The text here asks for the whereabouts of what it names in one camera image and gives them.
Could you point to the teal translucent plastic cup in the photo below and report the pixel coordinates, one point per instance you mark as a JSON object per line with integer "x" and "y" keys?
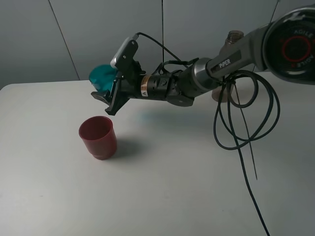
{"x": 102, "y": 77}

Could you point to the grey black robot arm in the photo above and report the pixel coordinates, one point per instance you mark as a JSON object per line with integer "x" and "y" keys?
{"x": 286, "y": 47}

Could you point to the red plastic cup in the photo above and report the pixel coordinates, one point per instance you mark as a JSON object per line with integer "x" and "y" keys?
{"x": 99, "y": 137}

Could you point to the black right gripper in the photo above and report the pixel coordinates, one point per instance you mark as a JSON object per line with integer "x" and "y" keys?
{"x": 123, "y": 89}

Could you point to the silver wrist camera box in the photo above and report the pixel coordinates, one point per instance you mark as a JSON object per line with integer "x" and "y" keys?
{"x": 123, "y": 61}

